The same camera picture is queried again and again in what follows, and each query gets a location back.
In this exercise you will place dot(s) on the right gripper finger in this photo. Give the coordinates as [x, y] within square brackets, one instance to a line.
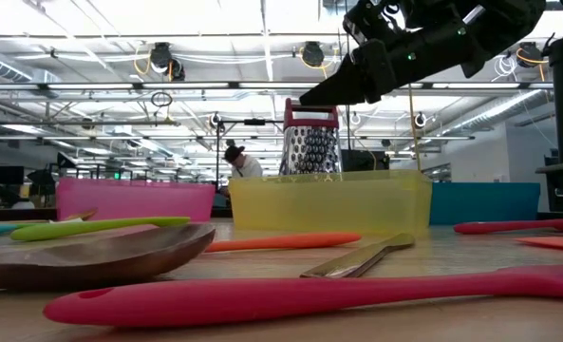
[357, 85]

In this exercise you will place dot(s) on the copper table knife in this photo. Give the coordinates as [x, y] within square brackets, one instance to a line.
[352, 261]

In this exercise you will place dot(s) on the red silicone spoon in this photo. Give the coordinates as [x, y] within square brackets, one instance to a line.
[509, 226]

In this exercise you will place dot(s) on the red silicone spatula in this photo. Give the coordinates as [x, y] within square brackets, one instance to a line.
[262, 299]

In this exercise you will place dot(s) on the large dark wooden spoon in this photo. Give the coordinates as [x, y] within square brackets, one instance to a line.
[96, 261]

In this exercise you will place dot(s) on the lime green silicone spoon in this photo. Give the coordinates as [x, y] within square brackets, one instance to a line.
[72, 229]

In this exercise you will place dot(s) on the black monitor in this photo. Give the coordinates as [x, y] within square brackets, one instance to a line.
[5, 175]
[362, 161]

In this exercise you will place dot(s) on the yellow plastic bin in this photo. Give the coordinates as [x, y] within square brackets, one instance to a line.
[328, 204]

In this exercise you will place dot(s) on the person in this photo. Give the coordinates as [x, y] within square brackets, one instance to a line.
[248, 166]

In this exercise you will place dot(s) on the long ceiling light strip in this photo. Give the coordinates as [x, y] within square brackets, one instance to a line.
[191, 86]

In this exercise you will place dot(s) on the blue plastic bin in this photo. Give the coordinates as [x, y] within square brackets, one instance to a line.
[485, 203]

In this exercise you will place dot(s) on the grey desk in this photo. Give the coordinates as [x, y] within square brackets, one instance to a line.
[561, 170]

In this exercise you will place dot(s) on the pink plastic bin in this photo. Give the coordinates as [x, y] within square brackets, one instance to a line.
[134, 199]

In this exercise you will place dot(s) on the small light wooden spoon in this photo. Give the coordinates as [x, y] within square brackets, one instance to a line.
[84, 214]

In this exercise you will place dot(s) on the black camera stand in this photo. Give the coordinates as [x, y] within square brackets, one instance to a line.
[217, 152]

